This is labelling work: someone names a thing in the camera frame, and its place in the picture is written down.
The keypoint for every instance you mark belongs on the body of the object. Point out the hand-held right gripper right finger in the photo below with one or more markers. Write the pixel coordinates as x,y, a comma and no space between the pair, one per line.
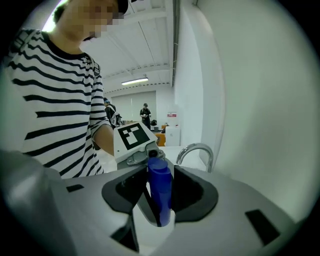
225,212

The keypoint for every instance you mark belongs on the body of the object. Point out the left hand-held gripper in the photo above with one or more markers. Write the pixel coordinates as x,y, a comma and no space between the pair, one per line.
132,140

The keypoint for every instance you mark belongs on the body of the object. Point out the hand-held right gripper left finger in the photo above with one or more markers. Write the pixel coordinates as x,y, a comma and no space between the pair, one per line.
100,205

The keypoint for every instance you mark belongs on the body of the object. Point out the small blue object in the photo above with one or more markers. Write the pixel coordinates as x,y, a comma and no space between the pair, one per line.
160,190

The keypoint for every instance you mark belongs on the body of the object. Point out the person's left forearm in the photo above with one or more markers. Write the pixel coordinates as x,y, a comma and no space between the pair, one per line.
105,140

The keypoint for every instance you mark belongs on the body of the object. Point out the orange box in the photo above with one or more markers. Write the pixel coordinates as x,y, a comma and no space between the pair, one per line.
161,140

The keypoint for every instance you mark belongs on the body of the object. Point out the white water dispenser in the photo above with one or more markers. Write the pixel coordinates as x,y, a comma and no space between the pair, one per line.
173,136

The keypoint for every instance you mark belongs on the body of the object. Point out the ceiling light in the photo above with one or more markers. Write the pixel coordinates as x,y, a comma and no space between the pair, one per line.
135,81

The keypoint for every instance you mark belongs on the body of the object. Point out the chrome faucet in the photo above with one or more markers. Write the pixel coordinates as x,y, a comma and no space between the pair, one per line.
197,147

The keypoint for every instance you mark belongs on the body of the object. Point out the person's striped shirt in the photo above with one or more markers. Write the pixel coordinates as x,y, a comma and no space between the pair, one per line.
55,107

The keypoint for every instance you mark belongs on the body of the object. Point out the person's head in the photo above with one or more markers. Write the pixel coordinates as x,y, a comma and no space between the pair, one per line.
85,22

